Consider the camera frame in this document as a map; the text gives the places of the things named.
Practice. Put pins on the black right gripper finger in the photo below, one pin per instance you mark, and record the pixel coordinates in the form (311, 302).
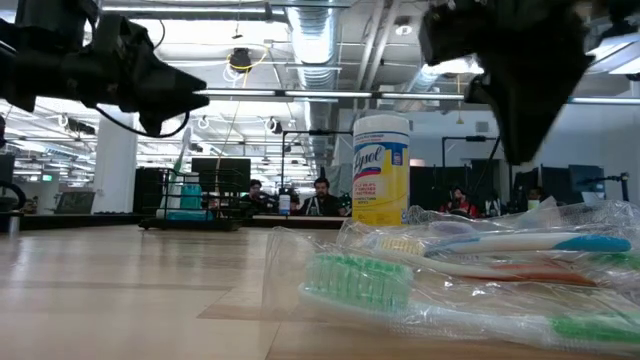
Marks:
(506, 115)
(542, 110)

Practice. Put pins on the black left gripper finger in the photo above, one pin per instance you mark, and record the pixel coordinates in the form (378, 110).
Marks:
(167, 85)
(175, 106)

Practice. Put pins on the teal mouthwash bottle white cap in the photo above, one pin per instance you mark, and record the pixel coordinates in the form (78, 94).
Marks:
(185, 216)
(191, 197)

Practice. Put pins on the purple toothbrush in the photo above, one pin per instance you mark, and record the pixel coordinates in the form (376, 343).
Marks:
(452, 226)

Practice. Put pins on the blue toothbrush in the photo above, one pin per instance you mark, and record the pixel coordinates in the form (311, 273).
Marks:
(500, 243)

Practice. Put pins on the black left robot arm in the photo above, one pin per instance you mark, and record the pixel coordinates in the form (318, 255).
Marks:
(45, 30)

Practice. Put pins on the dark monitor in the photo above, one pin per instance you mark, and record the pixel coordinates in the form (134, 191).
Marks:
(555, 185)

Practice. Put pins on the black ceiling-hung device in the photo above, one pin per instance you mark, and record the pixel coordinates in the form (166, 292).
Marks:
(240, 60)

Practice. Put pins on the black monitor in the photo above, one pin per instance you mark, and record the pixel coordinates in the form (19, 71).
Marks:
(220, 170)

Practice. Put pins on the blue-grey monitor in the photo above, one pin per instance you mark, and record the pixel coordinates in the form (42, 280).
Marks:
(587, 177)

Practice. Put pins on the person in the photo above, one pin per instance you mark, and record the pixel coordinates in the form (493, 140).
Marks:
(322, 200)
(256, 187)
(460, 205)
(535, 192)

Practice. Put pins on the white square column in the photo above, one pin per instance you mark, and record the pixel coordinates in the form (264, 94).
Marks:
(115, 170)

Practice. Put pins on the black cabinet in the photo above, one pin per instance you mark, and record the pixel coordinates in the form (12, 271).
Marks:
(147, 190)

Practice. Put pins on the green white cup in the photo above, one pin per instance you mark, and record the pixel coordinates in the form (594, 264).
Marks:
(535, 205)

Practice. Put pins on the black boom stand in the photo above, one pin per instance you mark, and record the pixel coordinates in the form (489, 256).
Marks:
(624, 180)

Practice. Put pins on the green exit sign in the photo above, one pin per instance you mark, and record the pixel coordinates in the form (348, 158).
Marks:
(47, 178)

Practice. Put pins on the yellow Lysol wipes canister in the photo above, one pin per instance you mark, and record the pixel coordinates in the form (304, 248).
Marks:
(380, 175)

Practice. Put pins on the small white bottle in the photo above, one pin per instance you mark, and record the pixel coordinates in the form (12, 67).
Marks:
(284, 205)

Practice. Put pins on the long ceiling light strip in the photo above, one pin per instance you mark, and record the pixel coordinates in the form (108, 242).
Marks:
(325, 94)

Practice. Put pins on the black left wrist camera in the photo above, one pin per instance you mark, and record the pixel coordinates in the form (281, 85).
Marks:
(120, 40)

